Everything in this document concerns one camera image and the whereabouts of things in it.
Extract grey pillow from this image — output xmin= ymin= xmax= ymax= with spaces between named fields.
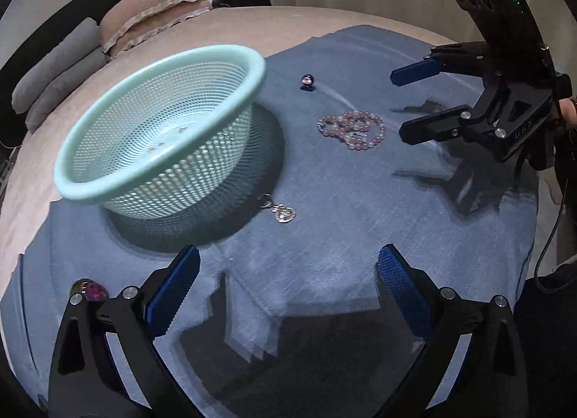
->
xmin=25 ymin=50 xmax=109 ymax=132
xmin=11 ymin=17 xmax=102 ymax=114

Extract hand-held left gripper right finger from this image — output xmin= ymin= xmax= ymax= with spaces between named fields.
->
xmin=378 ymin=244 xmax=528 ymax=418

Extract silver charm with ring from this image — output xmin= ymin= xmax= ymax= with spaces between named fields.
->
xmin=259 ymin=193 xmax=296 ymax=225

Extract beige bed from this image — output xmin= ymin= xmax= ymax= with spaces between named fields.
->
xmin=0 ymin=5 xmax=474 ymax=274

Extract purple gem ornament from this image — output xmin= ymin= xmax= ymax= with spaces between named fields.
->
xmin=74 ymin=280 xmax=109 ymax=302

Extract black cable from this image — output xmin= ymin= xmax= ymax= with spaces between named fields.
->
xmin=534 ymin=170 xmax=571 ymax=292

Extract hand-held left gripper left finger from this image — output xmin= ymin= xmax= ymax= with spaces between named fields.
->
xmin=47 ymin=245 xmax=201 ymax=418

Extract black headboard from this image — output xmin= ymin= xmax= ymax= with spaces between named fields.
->
xmin=0 ymin=0 xmax=181 ymax=148

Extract mint green plastic basket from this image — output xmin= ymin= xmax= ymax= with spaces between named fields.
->
xmin=53 ymin=44 xmax=267 ymax=220

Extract pink frilled pillow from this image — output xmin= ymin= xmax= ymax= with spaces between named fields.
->
xmin=99 ymin=0 xmax=212 ymax=47
xmin=101 ymin=3 xmax=213 ymax=57

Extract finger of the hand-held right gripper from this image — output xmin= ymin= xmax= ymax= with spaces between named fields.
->
xmin=399 ymin=105 xmax=476 ymax=146
xmin=390 ymin=41 xmax=501 ymax=86

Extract person's dark pants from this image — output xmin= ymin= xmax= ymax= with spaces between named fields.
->
xmin=514 ymin=260 xmax=577 ymax=418

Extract blue cloth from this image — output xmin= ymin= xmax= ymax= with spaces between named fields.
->
xmin=0 ymin=23 xmax=542 ymax=418

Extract pink bead necklace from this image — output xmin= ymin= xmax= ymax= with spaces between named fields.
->
xmin=317 ymin=110 xmax=386 ymax=151

